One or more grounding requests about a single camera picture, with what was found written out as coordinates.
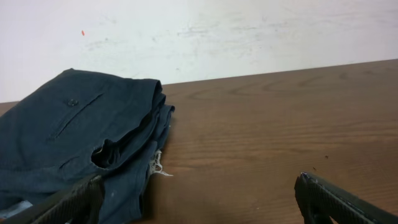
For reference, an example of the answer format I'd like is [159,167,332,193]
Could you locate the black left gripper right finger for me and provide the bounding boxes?
[294,172,397,224]

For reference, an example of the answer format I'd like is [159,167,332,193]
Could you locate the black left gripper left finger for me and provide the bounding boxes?
[2,174,104,224]

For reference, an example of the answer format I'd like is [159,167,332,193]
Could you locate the folded navy shorts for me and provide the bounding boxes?
[1,69,175,223]

